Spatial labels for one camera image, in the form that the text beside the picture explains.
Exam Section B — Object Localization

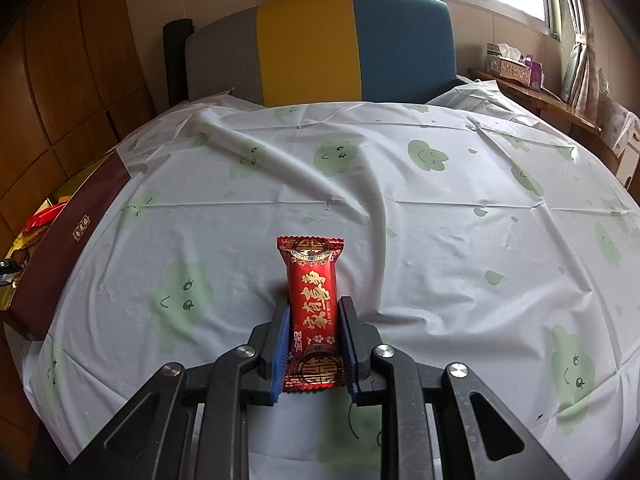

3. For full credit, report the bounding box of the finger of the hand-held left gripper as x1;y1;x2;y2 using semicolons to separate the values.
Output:
0;256;25;288

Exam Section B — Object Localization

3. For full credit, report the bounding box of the gold tin box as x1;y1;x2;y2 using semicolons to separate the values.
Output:
0;155;132;342

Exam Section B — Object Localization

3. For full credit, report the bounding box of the white green-print tablecloth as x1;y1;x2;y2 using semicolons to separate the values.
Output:
22;87;640;480

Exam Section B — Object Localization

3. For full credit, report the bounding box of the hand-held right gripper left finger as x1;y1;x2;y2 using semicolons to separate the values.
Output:
70;297;292;480

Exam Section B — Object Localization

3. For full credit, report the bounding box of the wooden wardrobe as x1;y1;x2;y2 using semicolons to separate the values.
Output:
0;0;157;441

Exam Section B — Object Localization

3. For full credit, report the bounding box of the red white snack packet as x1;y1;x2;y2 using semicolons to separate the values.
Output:
24;202;68;233

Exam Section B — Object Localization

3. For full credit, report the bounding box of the hanging patterned curtain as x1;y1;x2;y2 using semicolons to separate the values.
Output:
560;0;608;116

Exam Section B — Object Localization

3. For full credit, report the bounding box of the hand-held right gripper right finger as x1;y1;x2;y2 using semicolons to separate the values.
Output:
337;296;571;480

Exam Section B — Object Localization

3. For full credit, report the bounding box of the tissue box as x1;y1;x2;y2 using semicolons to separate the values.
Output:
484;42;532;83

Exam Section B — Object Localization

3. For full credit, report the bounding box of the white patterned bag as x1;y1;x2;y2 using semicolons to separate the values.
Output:
597;95;640;186

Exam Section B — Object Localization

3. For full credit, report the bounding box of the red gold-print snack packet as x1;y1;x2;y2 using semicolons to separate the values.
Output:
276;235;347;393

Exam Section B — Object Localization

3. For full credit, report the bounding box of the purple box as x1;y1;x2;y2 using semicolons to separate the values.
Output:
525;55;547;87

